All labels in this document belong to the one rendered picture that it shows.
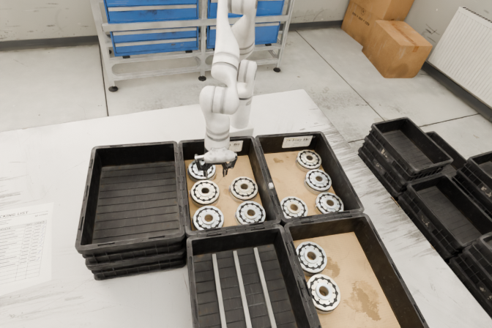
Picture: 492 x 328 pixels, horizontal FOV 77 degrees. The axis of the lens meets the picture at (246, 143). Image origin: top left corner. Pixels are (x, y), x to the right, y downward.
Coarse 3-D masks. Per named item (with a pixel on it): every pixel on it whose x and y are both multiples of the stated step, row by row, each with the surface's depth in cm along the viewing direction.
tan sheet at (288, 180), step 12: (276, 156) 132; (288, 156) 132; (276, 168) 127; (288, 168) 128; (276, 180) 122; (288, 180) 123; (300, 180) 124; (288, 192) 119; (300, 192) 120; (312, 204) 116
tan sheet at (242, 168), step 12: (240, 156) 129; (216, 168) 123; (228, 168) 124; (240, 168) 125; (216, 180) 119; (228, 180) 120; (228, 192) 116; (192, 204) 110; (216, 204) 112; (228, 204) 112; (228, 216) 109; (252, 216) 110; (192, 228) 104
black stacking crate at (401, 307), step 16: (320, 224) 101; (336, 224) 103; (352, 224) 106; (368, 240) 102; (368, 256) 103; (384, 256) 95; (384, 272) 95; (384, 288) 96; (400, 288) 89; (400, 304) 89; (400, 320) 90; (416, 320) 84
